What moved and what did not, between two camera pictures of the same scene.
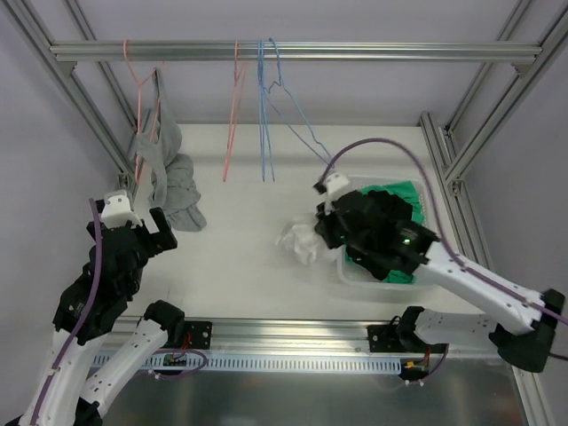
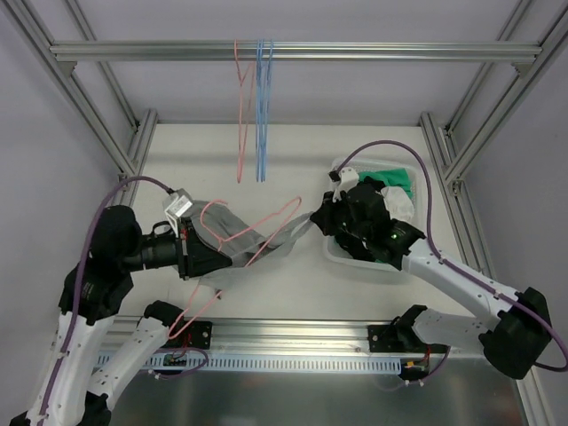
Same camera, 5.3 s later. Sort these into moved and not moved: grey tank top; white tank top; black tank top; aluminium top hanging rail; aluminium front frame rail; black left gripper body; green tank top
Moved: green tank top; black left gripper body; white tank top; grey tank top
Not moved: black tank top; aluminium top hanging rail; aluminium front frame rail
